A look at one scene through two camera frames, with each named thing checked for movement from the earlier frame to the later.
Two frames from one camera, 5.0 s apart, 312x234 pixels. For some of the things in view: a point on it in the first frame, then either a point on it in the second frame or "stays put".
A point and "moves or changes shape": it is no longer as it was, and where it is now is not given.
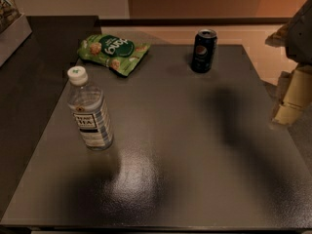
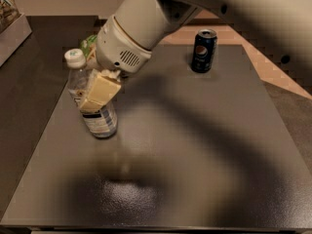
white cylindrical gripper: (301, 36) -> (119, 49)
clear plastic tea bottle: (90, 110) moves or changes shape
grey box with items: (15, 28) stays put
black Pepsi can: (204, 50) stays put
